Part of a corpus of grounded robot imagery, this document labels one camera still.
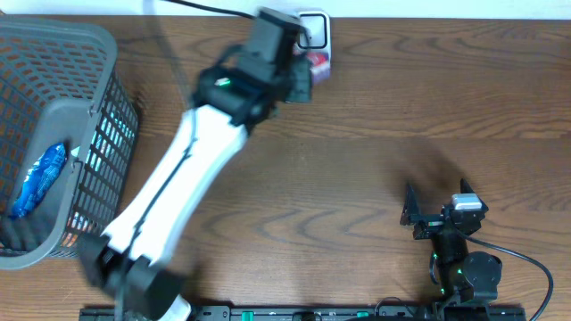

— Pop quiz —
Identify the mint green snack pack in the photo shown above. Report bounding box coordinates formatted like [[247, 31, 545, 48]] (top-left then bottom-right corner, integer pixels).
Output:
[[70, 146, 81, 160]]

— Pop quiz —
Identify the grey plastic shopping basket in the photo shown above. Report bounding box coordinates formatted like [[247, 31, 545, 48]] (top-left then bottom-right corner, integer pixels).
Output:
[[1, 16, 139, 270]]

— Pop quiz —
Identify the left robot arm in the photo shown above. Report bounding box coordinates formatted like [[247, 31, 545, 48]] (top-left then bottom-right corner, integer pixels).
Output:
[[79, 7, 312, 320]]

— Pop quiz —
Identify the purple pink Carefree pack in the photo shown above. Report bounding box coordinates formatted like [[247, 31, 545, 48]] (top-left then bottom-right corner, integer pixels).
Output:
[[295, 51, 331, 85]]

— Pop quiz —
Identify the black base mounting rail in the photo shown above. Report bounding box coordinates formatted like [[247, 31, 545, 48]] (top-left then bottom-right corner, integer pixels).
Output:
[[79, 304, 527, 321]]

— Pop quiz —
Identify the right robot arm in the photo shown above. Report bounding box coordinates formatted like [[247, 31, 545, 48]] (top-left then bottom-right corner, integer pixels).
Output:
[[400, 179, 502, 320]]

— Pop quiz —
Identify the blue Oreo cookie pack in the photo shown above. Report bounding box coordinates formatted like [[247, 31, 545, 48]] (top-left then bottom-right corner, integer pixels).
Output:
[[9, 143, 67, 219]]

